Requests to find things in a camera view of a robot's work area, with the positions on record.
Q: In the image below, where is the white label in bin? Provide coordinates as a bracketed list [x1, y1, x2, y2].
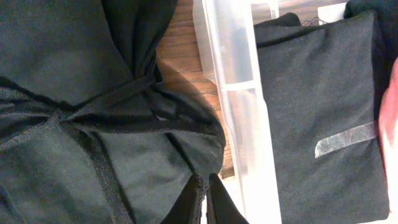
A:
[318, 2, 346, 25]

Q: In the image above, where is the large black garment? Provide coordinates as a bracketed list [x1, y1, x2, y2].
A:
[1, 1, 225, 223]

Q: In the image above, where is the clear plastic storage bin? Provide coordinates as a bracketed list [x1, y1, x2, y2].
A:
[192, 0, 349, 224]

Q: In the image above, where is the navy blue garment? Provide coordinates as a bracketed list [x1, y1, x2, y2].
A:
[343, 0, 397, 62]

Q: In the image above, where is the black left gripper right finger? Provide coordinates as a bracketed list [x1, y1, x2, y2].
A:
[206, 174, 249, 224]

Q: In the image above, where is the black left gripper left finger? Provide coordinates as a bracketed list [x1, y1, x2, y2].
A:
[160, 174, 205, 224]

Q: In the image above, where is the pink printed t-shirt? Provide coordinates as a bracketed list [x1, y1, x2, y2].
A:
[379, 60, 397, 213]

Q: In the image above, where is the small black garment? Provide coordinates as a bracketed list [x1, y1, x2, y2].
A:
[254, 11, 389, 223]

